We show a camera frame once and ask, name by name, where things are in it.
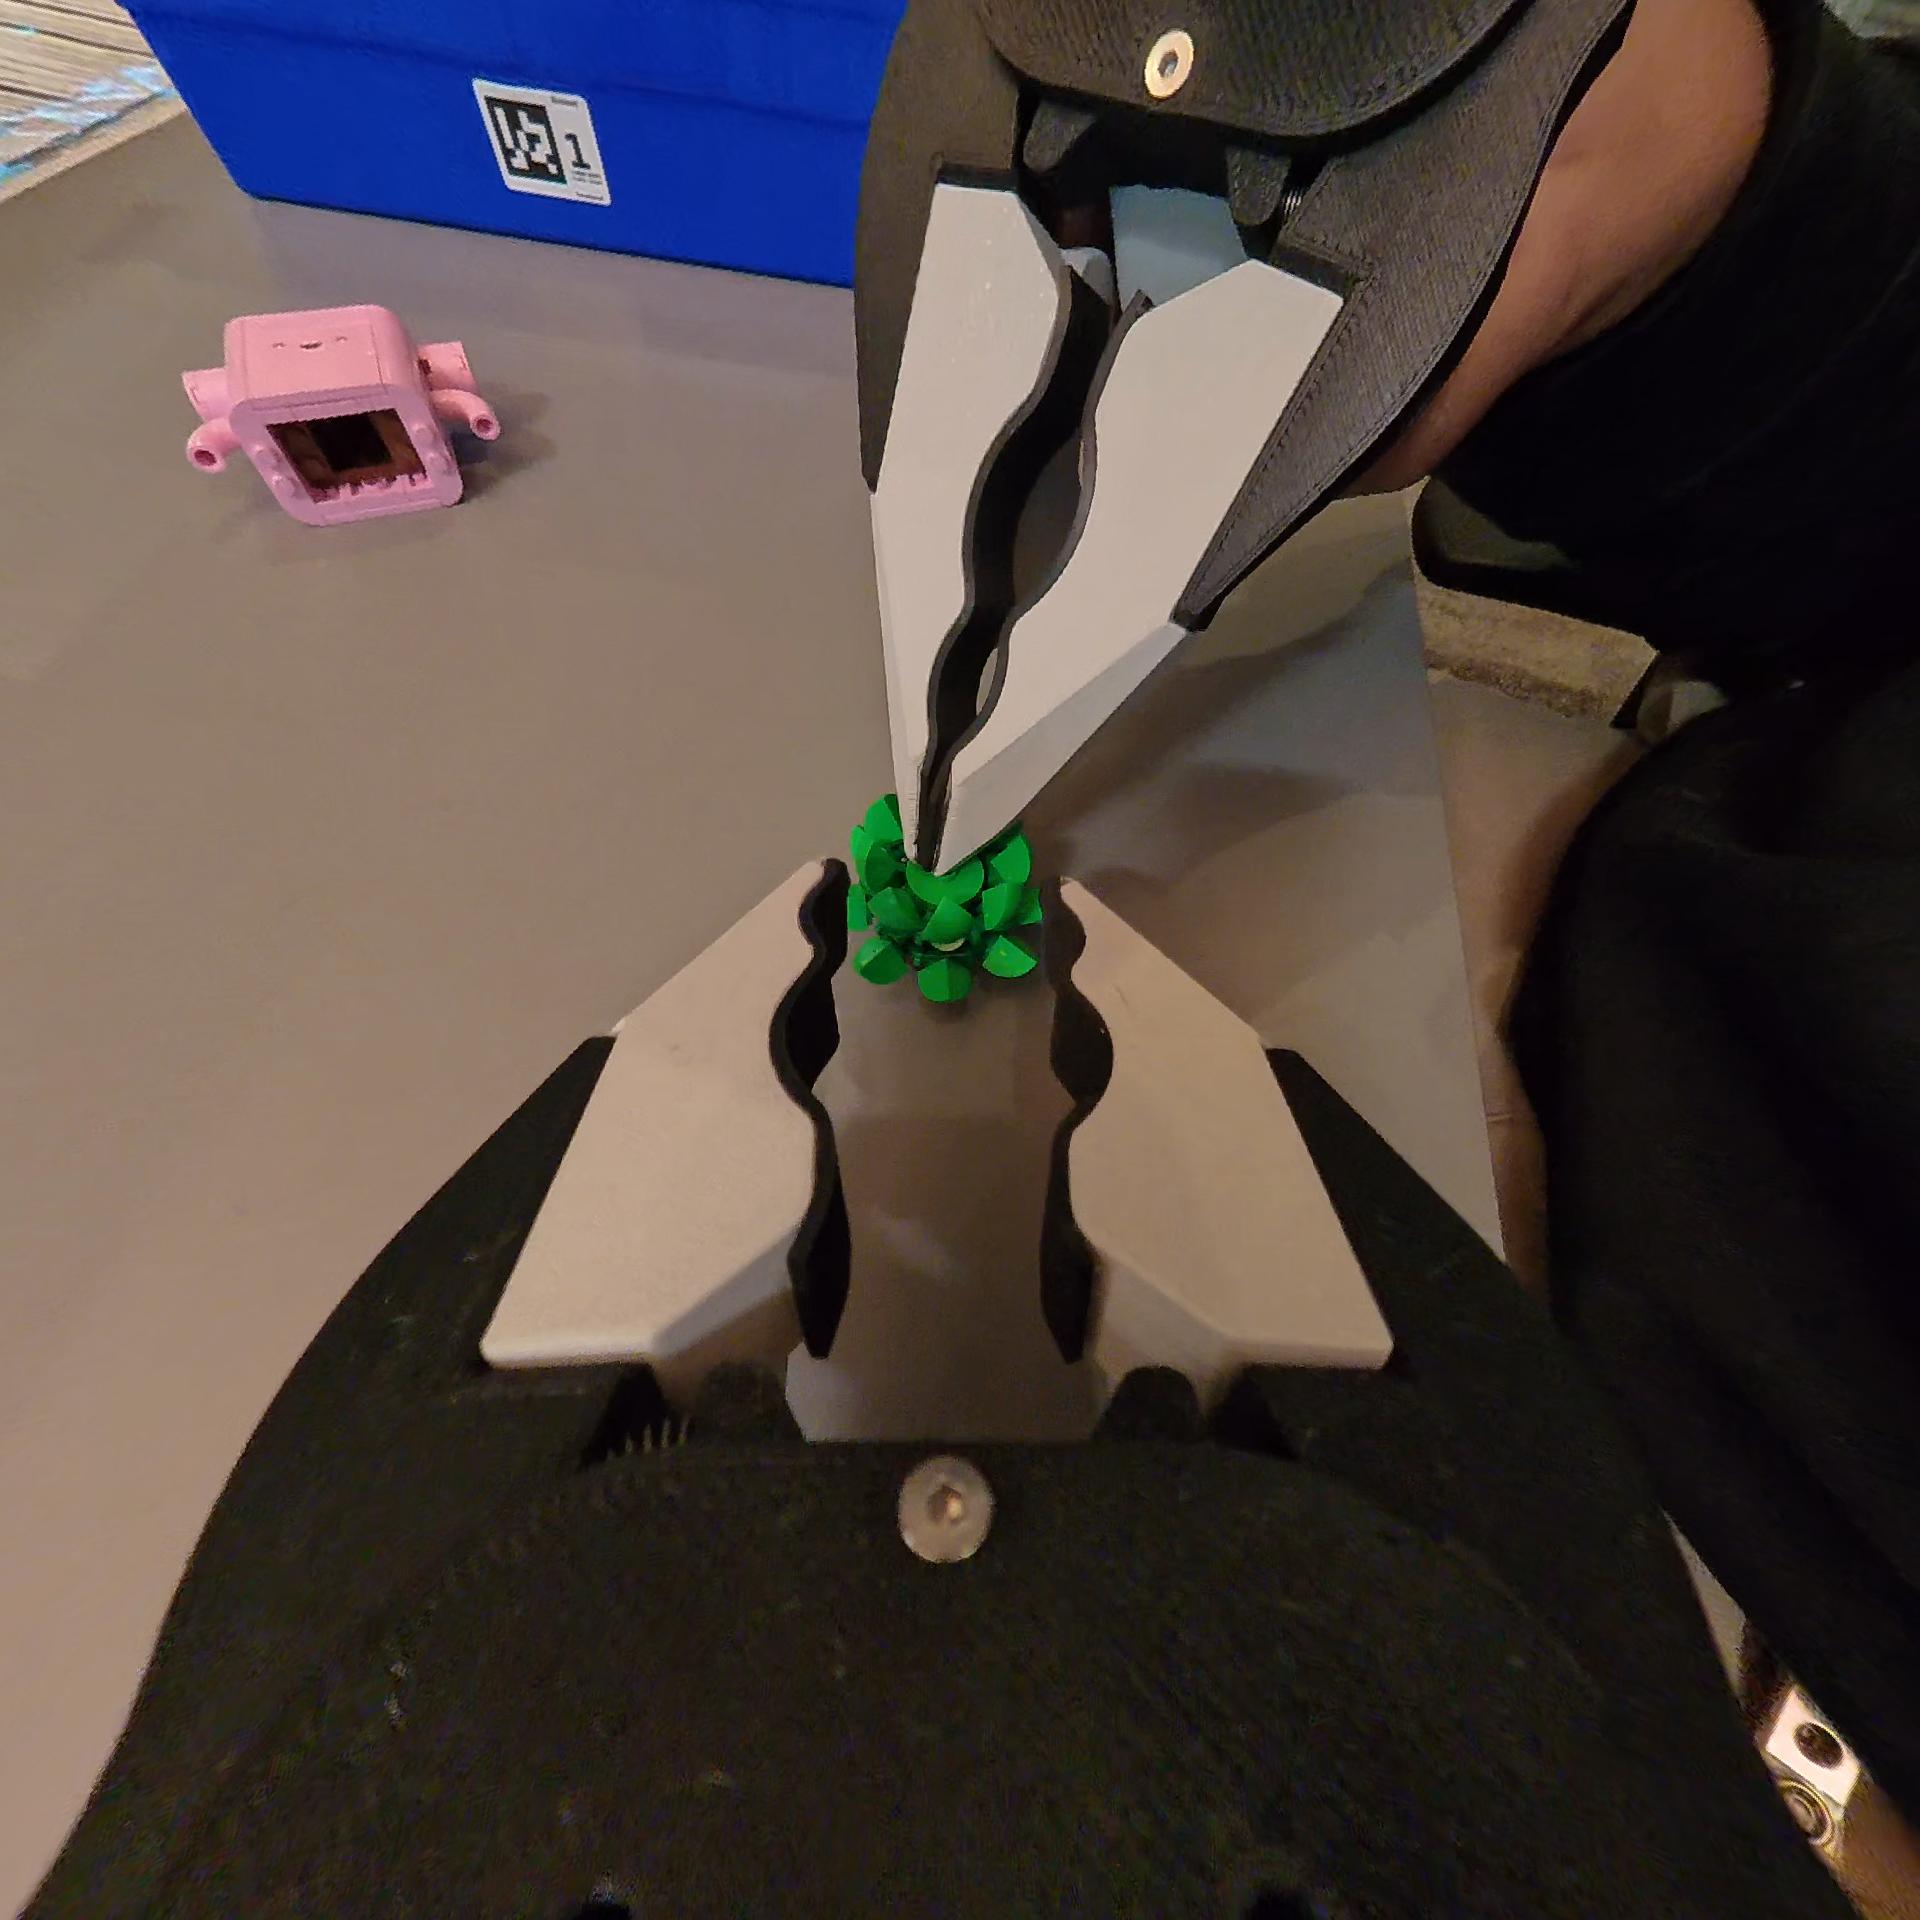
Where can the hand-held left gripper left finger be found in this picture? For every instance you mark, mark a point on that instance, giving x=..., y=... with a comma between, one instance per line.
x=660, y=1195

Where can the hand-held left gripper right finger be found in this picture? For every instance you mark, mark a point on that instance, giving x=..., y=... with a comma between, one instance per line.
x=1229, y=1195

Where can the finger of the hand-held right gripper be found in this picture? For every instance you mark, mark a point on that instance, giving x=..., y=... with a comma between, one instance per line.
x=941, y=448
x=1184, y=448

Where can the large green brick leaf rosette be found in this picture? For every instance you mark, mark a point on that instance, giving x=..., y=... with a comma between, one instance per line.
x=881, y=961

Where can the person's right hand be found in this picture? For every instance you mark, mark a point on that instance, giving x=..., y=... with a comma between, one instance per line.
x=1634, y=168

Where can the person's black clad torso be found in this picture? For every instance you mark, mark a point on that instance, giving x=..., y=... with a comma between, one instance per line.
x=1724, y=1195

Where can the pink toy brick pot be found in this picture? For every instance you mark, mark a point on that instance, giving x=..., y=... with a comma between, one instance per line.
x=314, y=356

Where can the blue plastic bin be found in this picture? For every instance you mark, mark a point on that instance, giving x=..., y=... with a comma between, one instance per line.
x=376, y=93

